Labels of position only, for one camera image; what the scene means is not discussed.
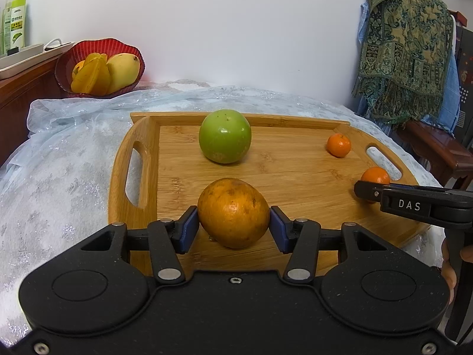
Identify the medium orange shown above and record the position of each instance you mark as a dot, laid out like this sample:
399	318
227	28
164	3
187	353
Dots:
376	175

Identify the snowflake white tablecloth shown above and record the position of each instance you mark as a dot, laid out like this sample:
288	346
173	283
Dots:
54	187

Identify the yellow mango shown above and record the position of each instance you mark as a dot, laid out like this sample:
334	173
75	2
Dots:
123	68

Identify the wooden side cabinet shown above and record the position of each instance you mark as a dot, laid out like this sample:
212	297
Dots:
35	81

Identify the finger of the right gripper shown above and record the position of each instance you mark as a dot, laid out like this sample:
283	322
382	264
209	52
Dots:
442	207

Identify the yellow starfruit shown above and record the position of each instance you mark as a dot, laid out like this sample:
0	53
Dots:
91	77

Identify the red fruit bowl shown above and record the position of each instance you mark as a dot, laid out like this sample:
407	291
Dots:
75	56

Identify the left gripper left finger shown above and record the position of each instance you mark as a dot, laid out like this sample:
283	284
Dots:
163	239

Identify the white tray on cabinet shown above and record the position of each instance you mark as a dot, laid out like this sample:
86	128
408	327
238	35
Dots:
11	64

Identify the green white bottle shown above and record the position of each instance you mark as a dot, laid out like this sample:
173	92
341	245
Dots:
17	24

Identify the green patterned shawl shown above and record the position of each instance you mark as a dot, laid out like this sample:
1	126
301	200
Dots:
404	59

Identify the bamboo serving tray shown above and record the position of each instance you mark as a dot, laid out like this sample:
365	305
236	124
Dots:
160	171

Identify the green apple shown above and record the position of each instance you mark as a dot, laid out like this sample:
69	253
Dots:
225	136

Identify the large brownish orange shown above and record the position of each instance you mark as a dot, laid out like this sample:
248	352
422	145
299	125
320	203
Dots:
233	213

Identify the wooden chair right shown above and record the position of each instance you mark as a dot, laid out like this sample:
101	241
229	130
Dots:
448	159

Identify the small mandarin orange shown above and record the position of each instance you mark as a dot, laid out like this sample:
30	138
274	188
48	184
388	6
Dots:
338	145

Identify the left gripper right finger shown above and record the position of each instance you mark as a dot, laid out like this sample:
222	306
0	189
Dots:
303	239

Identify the person's right hand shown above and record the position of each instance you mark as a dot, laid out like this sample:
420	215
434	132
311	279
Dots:
448	272

